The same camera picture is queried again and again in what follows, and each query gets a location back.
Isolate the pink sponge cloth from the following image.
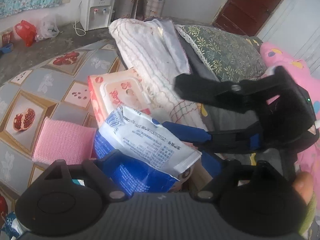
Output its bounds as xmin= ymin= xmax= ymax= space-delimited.
xmin=33 ymin=118 xmax=97 ymax=165

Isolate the blue white wipes pack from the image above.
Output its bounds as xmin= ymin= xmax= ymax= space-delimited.
xmin=94 ymin=106 xmax=201 ymax=196

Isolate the right hand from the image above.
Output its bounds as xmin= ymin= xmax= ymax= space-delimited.
xmin=292 ymin=172 xmax=313 ymax=204

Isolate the grey duck blanket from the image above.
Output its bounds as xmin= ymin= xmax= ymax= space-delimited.
xmin=176 ymin=30 xmax=258 ymax=132

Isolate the green floral pillow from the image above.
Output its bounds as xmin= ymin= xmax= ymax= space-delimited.
xmin=175 ymin=24 xmax=267 ymax=82

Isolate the pink plush cushion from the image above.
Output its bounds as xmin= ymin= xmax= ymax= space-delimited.
xmin=260 ymin=42 xmax=319 ymax=183

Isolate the pink wet wipes pack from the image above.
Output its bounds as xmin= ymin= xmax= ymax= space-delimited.
xmin=88 ymin=68 xmax=157 ymax=126

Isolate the white folded quilt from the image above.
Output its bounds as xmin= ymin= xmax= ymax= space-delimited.
xmin=109 ymin=18 xmax=206 ymax=129

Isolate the clear plastic bag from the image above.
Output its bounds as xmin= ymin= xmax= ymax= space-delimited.
xmin=35 ymin=15 xmax=60 ymax=42

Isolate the red plastic bag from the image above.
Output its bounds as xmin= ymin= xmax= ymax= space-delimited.
xmin=14 ymin=20 xmax=37 ymax=47

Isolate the white water dispenser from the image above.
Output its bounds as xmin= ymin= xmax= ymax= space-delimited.
xmin=80 ymin=0 xmax=115 ymax=31

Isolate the red tin can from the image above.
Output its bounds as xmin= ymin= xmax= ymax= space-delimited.
xmin=0 ymin=29 xmax=14 ymax=47

